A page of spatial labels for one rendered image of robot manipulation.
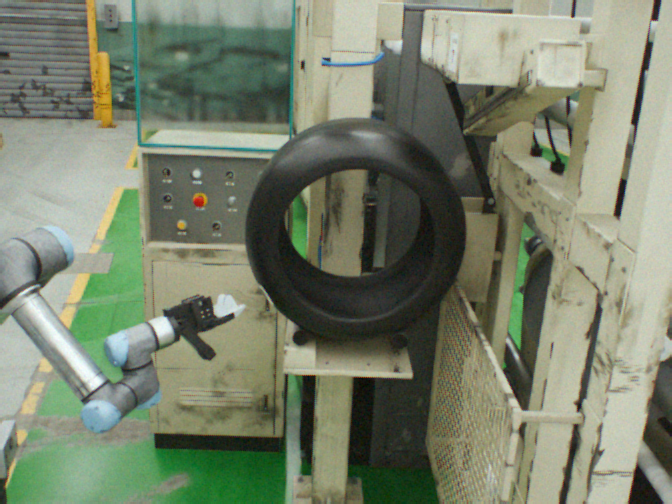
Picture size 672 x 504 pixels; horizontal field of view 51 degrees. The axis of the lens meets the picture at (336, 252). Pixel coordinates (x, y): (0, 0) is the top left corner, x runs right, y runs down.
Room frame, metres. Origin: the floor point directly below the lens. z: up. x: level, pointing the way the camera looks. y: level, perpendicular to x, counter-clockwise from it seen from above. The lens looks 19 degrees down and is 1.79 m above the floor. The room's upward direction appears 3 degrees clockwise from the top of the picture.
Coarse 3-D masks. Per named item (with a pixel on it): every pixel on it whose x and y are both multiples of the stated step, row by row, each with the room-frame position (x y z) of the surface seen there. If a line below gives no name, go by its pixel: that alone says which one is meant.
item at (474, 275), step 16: (464, 208) 2.28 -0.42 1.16; (480, 208) 2.28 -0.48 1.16; (480, 224) 2.09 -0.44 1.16; (496, 224) 2.09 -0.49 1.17; (480, 240) 2.09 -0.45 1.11; (464, 256) 2.09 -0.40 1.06; (480, 256) 2.09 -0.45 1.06; (464, 272) 2.09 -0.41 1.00; (480, 272) 2.09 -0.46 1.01; (464, 288) 2.09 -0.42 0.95; (480, 288) 2.09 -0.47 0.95
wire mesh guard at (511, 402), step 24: (456, 288) 1.97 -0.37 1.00; (480, 336) 1.64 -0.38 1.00; (480, 360) 1.63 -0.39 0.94; (432, 384) 2.17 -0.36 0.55; (456, 384) 1.85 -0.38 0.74; (504, 384) 1.40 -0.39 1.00; (432, 408) 2.17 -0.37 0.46; (456, 408) 1.82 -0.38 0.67; (432, 432) 2.12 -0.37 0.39; (456, 432) 1.80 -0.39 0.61; (432, 456) 2.08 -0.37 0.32; (480, 456) 1.51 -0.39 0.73; (504, 480) 1.29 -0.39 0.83
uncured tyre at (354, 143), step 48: (288, 144) 1.89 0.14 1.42; (336, 144) 1.75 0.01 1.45; (384, 144) 1.76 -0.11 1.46; (288, 192) 1.73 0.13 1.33; (432, 192) 1.74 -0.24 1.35; (288, 240) 2.02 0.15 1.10; (432, 240) 2.02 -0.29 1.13; (288, 288) 1.73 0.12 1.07; (336, 288) 2.02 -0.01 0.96; (384, 288) 2.02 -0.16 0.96; (432, 288) 1.74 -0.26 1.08; (336, 336) 1.76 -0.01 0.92
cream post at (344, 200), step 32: (352, 0) 2.14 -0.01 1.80; (352, 32) 2.14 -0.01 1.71; (352, 96) 2.14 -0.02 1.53; (352, 192) 2.14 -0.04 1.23; (352, 224) 2.14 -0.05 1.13; (352, 256) 2.15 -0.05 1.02; (320, 384) 2.14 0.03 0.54; (352, 384) 2.15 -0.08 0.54; (320, 416) 2.14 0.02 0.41; (320, 448) 2.14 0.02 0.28; (320, 480) 2.14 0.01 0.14
